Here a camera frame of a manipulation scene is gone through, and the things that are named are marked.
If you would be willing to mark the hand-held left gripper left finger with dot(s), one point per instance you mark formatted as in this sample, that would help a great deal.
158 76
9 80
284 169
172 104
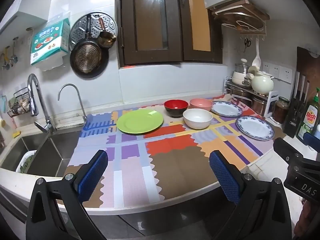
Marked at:
92 177

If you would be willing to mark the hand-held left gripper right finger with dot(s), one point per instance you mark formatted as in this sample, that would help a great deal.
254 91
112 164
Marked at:
225 177

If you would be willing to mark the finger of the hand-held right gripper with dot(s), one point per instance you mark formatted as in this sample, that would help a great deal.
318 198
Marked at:
312 140
287 150

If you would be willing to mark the blue floral plate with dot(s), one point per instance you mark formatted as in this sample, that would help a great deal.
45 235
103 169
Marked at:
226 108
255 127

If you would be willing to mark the white bowl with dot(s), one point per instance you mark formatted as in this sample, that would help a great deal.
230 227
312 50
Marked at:
197 122

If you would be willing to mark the pink bowl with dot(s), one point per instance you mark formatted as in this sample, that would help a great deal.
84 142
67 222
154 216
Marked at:
200 103

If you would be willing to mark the red and black bowl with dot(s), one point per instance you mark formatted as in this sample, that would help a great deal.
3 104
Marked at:
176 104

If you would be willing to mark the person's right hand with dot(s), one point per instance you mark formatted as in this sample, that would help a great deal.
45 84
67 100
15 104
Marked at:
303 217

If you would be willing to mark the green dish soap bottle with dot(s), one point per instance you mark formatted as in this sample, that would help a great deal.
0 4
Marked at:
310 117

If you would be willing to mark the black knife block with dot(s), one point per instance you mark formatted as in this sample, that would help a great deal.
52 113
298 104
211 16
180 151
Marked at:
293 120

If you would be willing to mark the glass jar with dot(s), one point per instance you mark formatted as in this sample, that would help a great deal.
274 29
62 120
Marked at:
280 110

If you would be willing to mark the kitchen knife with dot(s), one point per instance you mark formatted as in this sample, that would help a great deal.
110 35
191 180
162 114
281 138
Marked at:
302 88
297 85
307 92

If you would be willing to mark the steel sink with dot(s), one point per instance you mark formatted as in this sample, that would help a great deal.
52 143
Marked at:
50 152

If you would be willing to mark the colourful patterned table mat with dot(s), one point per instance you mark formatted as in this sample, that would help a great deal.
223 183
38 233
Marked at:
175 165

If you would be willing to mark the white pot shelf rack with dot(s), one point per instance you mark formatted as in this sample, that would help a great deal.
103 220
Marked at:
272 100

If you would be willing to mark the copper bottomed steel pot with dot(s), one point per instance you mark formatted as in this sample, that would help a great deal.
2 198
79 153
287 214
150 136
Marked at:
258 105

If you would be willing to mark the white colander with greens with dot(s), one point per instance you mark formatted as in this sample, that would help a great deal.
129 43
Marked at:
26 161

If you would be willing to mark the small gooseneck faucet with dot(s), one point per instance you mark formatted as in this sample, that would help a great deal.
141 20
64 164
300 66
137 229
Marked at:
81 110

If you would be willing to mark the white kettle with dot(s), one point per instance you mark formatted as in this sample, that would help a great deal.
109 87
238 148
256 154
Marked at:
261 85

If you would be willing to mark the green plate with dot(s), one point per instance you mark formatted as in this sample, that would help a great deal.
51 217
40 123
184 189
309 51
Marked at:
140 122

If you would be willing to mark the large steel pot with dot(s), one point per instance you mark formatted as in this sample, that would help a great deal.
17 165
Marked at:
238 95

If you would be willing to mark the dark brown board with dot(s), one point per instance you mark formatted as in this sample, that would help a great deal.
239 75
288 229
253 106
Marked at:
307 62

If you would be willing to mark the cream cooking pot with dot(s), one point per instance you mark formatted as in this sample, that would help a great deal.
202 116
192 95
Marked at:
240 80

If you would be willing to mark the yellow sponge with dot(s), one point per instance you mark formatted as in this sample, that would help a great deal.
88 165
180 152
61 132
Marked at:
17 133

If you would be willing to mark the white ladle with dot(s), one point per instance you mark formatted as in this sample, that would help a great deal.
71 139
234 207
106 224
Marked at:
256 60

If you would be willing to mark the large chrome faucet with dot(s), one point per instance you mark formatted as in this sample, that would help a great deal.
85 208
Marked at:
33 90

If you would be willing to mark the black scissors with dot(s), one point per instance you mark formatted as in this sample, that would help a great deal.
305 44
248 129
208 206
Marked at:
247 42

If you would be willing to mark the black frying pan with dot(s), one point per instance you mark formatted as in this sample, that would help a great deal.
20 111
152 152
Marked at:
86 57

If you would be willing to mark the small brass saucepan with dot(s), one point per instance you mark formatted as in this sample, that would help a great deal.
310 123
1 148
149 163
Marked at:
106 40

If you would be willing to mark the green tissue box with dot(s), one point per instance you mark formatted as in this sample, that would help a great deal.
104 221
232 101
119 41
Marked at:
47 45

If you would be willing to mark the hanging measuring spoon set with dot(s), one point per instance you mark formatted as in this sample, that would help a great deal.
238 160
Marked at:
7 61

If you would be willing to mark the wooden cutting board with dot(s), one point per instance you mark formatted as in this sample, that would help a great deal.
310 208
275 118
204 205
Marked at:
240 8

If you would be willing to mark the brown framed window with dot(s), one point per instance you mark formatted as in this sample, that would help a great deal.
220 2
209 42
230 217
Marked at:
127 30

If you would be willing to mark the round steel steamer tray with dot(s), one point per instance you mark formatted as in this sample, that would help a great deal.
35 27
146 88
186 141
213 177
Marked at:
107 22

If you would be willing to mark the white wall socket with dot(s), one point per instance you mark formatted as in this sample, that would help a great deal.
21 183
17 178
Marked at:
276 71
266 68
286 75

